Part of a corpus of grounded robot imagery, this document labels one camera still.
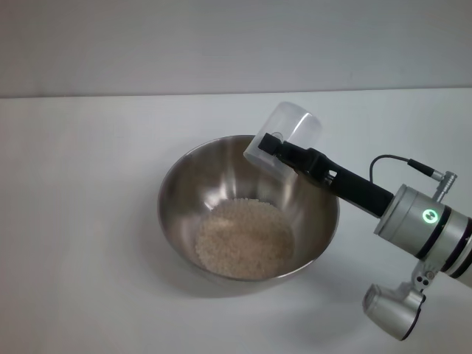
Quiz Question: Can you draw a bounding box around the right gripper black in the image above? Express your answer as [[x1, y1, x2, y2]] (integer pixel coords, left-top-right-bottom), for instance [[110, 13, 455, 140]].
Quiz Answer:
[[257, 133, 395, 219]]

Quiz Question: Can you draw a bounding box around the stainless steel mixing bowl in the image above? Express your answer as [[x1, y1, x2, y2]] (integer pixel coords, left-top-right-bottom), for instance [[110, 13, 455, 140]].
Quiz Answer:
[[156, 134, 340, 289]]

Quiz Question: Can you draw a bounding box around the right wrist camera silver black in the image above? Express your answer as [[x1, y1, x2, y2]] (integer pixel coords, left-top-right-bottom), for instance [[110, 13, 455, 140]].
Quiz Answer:
[[362, 260, 440, 331]]

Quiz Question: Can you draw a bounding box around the clear plastic measuring cup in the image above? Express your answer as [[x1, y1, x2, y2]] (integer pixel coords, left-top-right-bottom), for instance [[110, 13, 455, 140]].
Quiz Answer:
[[243, 100, 323, 186]]

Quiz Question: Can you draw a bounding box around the white uncooked rice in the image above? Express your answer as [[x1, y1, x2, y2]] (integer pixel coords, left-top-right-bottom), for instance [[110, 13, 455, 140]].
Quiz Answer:
[[194, 197, 296, 280]]

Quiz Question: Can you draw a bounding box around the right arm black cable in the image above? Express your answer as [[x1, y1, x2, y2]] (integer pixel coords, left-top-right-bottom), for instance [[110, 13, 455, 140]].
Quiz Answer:
[[369, 154, 459, 203]]

